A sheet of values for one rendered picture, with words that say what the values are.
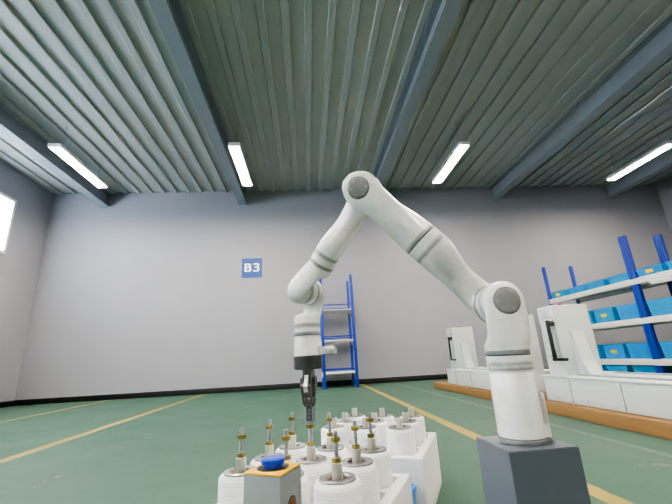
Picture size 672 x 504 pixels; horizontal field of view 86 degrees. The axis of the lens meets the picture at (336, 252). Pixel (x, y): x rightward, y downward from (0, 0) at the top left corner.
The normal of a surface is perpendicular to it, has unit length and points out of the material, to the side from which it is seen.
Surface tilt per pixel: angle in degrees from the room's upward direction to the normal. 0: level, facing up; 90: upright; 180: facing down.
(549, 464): 90
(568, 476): 90
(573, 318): 90
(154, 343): 90
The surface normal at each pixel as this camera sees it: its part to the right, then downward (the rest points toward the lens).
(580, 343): 0.06, -0.48
